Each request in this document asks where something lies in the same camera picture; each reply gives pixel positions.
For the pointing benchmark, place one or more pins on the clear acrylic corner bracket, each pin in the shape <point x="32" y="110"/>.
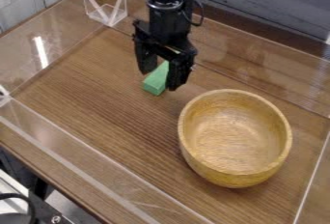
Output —
<point x="107" y="14"/>

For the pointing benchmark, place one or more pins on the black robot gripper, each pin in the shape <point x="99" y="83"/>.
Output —
<point x="165" y="30"/>

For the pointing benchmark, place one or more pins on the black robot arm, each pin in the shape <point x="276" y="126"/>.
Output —
<point x="161" y="37"/>

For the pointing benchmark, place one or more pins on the clear acrylic tray walls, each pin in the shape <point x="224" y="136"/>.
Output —
<point x="96" y="137"/>

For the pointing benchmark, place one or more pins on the brown wooden bowl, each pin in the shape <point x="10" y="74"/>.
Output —
<point x="235" y="137"/>

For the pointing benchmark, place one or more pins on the green rectangular block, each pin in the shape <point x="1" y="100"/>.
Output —
<point x="153" y="82"/>

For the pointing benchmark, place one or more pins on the black metal clamp bracket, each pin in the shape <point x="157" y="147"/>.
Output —
<point x="46" y="214"/>

